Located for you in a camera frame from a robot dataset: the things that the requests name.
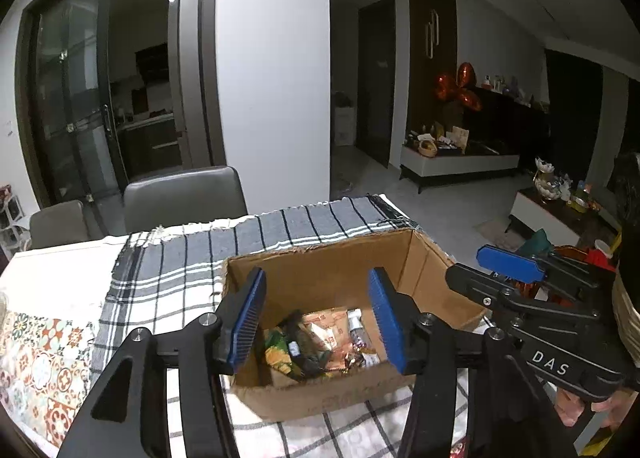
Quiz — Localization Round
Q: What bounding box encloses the beige floor rug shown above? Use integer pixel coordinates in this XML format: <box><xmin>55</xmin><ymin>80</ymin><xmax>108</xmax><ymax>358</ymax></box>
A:
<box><xmin>472</xmin><ymin>218</ymin><xmax>526</xmax><ymax>249</ymax></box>

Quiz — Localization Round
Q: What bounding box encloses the rectangular wall light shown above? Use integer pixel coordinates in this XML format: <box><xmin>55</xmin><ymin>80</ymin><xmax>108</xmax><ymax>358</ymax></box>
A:
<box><xmin>424</xmin><ymin>8</ymin><xmax>441</xmax><ymax>59</ymax></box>

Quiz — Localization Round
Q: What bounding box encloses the checked tablecloth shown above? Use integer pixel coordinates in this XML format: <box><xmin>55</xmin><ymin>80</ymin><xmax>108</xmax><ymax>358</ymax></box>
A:
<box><xmin>90</xmin><ymin>193</ymin><xmax>476</xmax><ymax>458</ymax></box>

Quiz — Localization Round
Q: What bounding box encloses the glass sliding door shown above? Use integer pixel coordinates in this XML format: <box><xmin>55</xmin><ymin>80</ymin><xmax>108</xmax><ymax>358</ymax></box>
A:
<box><xmin>20</xmin><ymin>0</ymin><xmax>128</xmax><ymax>209</ymax></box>

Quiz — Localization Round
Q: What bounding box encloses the patterned table mat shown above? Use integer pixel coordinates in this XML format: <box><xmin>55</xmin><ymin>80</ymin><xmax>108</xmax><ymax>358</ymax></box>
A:
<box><xmin>0</xmin><ymin>311</ymin><xmax>98</xmax><ymax>439</ymax></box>

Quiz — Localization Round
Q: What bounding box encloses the white coffee table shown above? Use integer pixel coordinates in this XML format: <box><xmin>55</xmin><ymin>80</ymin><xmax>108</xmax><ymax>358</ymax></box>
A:
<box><xmin>507</xmin><ymin>187</ymin><xmax>621</xmax><ymax>249</ymax></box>

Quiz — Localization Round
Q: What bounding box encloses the white storage rack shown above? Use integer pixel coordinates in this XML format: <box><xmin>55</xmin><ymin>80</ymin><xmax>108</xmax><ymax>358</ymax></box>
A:
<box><xmin>0</xmin><ymin>183</ymin><xmax>31</xmax><ymax>259</ymax></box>

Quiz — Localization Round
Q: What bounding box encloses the white tiered ornament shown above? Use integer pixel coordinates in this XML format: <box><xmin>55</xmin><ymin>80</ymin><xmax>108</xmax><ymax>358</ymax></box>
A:
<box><xmin>532</xmin><ymin>157</ymin><xmax>558</xmax><ymax>200</ymax></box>

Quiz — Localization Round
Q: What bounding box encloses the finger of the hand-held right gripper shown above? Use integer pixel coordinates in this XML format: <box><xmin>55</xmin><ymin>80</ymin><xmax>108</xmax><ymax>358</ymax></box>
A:
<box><xmin>444</xmin><ymin>262</ymin><xmax>599</xmax><ymax>325</ymax></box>
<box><xmin>476</xmin><ymin>243</ymin><xmax>617</xmax><ymax>290</ymax></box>

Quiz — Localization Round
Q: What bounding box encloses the white snack bar packet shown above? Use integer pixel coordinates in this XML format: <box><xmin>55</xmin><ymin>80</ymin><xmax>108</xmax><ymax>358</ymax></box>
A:
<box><xmin>345</xmin><ymin>308</ymin><xmax>368</xmax><ymax>344</ymax></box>

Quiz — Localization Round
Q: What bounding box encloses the brown gold foil candy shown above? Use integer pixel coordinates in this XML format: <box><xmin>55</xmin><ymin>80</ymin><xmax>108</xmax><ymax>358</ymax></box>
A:
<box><xmin>337</xmin><ymin>350</ymin><xmax>381</xmax><ymax>374</ymax></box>

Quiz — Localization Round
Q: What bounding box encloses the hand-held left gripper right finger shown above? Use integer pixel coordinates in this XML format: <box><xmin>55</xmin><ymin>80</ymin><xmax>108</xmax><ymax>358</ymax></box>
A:
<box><xmin>367</xmin><ymin>267</ymin><xmax>576</xmax><ymax>458</ymax></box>

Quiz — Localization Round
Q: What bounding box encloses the person's right hand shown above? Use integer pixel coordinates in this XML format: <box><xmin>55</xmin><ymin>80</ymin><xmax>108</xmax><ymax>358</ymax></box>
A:
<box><xmin>555</xmin><ymin>385</ymin><xmax>633</xmax><ymax>431</ymax></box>

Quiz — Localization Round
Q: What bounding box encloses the cardboard box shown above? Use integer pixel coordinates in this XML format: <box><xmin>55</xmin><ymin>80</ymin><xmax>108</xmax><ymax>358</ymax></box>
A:
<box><xmin>220</xmin><ymin>227</ymin><xmax>488</xmax><ymax>423</ymax></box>

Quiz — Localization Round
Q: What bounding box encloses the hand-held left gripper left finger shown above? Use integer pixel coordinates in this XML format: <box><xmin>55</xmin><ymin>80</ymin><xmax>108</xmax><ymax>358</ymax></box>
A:
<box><xmin>57</xmin><ymin>265</ymin><xmax>268</xmax><ymax>458</ymax></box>

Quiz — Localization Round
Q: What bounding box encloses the orange foil balloon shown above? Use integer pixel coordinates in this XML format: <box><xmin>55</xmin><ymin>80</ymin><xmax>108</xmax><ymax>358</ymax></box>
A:
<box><xmin>434</xmin><ymin>62</ymin><xmax>484</xmax><ymax>112</ymax></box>

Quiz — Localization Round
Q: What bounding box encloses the red container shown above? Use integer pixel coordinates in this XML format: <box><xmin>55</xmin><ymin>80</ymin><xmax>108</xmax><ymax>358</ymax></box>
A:
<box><xmin>585</xmin><ymin>241</ymin><xmax>617</xmax><ymax>270</ymax></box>

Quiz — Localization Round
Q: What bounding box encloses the kitchen cabinet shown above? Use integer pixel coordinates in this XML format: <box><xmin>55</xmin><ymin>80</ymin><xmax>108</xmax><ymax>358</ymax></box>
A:
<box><xmin>117</xmin><ymin>113</ymin><xmax>183</xmax><ymax>174</ymax></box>

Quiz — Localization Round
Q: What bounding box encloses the pale orange snack packet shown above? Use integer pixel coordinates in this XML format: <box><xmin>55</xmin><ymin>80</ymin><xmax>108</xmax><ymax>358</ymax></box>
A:
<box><xmin>300</xmin><ymin>307</ymin><xmax>351</xmax><ymax>369</ymax></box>

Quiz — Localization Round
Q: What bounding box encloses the low white cabinet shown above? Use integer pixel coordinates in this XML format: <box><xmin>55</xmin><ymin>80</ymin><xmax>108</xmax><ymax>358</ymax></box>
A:
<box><xmin>399</xmin><ymin>141</ymin><xmax>521</xmax><ymax>195</ymax></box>

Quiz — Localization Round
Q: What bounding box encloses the dark sideboard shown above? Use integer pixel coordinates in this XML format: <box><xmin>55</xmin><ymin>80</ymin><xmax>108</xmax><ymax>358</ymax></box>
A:
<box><xmin>475</xmin><ymin>83</ymin><xmax>551</xmax><ymax>154</ymax></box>

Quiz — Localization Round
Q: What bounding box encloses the dark interior door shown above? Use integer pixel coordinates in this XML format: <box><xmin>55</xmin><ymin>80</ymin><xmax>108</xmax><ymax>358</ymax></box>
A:
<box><xmin>357</xmin><ymin>0</ymin><xmax>396</xmax><ymax>169</ymax></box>

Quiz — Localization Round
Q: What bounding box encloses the yellow green snack packet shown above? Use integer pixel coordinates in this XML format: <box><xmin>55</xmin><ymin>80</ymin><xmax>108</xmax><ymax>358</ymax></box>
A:
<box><xmin>262</xmin><ymin>328</ymin><xmax>296</xmax><ymax>376</ymax></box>

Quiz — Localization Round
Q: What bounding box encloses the dark green cloth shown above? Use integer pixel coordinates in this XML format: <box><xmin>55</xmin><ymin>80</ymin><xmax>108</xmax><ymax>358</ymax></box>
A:
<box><xmin>520</xmin><ymin>228</ymin><xmax>553</xmax><ymax>255</ymax></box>

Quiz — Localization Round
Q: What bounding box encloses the dark green snack packet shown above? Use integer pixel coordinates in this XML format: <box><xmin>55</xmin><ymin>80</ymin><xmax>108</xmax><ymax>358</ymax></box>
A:
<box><xmin>282</xmin><ymin>311</ymin><xmax>333</xmax><ymax>379</ymax></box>

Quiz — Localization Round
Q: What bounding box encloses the grey leather chair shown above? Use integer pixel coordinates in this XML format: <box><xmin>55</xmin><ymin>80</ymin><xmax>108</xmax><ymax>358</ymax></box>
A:
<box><xmin>122</xmin><ymin>165</ymin><xmax>249</xmax><ymax>234</ymax></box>
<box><xmin>29</xmin><ymin>199</ymin><xmax>91</xmax><ymax>251</ymax></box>

